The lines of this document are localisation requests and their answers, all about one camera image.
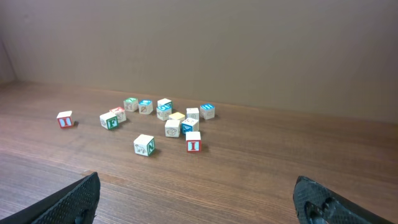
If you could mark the yellow top wooden block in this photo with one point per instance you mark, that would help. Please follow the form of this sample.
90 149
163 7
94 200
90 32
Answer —
177 116

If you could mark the blue side picture block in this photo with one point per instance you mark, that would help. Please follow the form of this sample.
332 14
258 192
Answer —
193 113

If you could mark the blue D wooden block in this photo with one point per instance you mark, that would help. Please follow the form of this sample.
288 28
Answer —
163 112

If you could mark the blue top block right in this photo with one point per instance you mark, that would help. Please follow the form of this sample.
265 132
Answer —
207 111

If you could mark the green N wooden block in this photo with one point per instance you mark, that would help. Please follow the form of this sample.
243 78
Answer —
144 145

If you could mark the plain top wooden block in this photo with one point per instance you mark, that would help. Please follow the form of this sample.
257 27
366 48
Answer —
165 101

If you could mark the blue top block left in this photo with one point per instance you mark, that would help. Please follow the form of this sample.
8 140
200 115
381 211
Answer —
145 106

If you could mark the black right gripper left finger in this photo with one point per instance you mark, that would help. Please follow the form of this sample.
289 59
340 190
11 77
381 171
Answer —
76 203

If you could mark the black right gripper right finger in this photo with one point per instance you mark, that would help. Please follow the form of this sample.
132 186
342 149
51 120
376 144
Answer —
315 203

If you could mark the red I block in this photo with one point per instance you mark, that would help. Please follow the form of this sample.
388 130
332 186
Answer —
65 119
193 141

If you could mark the red V wooden block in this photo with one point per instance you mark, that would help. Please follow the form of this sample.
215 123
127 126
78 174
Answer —
120 113

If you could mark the green F wooden block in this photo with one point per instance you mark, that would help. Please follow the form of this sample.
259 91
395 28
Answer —
109 120

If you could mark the green top wooden block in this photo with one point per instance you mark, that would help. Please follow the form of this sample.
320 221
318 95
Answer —
131 104

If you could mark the plain picture wooden block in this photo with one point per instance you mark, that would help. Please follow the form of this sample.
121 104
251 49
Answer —
172 128

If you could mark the blue X side block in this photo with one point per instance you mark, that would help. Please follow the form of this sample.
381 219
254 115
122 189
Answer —
189 125

